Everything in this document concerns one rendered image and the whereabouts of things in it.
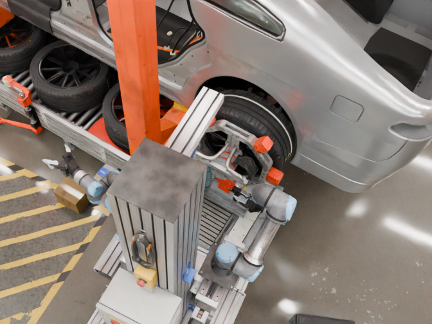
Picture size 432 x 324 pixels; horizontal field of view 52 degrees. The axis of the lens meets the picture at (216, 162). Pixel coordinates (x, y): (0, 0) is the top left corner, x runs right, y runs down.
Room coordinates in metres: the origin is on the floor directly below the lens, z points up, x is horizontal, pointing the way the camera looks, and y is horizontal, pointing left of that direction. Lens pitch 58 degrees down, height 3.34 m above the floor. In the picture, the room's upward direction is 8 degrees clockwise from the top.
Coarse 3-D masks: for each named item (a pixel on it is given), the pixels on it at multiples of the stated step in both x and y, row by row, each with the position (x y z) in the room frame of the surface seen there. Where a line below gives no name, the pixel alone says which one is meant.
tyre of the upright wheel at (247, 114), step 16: (224, 96) 1.91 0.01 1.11; (256, 96) 1.89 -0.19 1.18; (224, 112) 1.75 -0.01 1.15; (240, 112) 1.74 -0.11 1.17; (256, 112) 1.77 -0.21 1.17; (272, 112) 1.80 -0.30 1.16; (256, 128) 1.66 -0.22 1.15; (272, 128) 1.70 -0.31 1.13; (288, 128) 1.76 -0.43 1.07; (288, 144) 1.69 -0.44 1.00
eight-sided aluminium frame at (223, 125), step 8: (224, 120) 1.71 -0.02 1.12; (208, 128) 1.69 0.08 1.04; (216, 128) 1.68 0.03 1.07; (224, 128) 1.65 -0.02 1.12; (232, 128) 1.67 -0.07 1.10; (240, 128) 1.67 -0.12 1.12; (232, 136) 1.62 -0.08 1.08; (240, 136) 1.60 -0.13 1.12; (248, 136) 1.62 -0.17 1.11; (200, 144) 1.71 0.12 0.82; (248, 144) 1.57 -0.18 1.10; (208, 152) 1.73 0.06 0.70; (256, 152) 1.55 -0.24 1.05; (264, 152) 1.58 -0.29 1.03; (264, 160) 1.53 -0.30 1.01; (272, 160) 1.57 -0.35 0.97; (264, 168) 1.52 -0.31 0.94; (256, 176) 1.58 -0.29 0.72; (264, 176) 1.51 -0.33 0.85; (248, 184) 1.55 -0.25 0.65
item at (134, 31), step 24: (120, 0) 1.60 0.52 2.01; (144, 0) 1.63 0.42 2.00; (120, 24) 1.60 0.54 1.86; (144, 24) 1.62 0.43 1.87; (120, 48) 1.61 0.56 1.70; (144, 48) 1.61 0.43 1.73; (120, 72) 1.62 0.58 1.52; (144, 72) 1.60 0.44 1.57; (144, 96) 1.58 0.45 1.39; (144, 120) 1.57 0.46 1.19
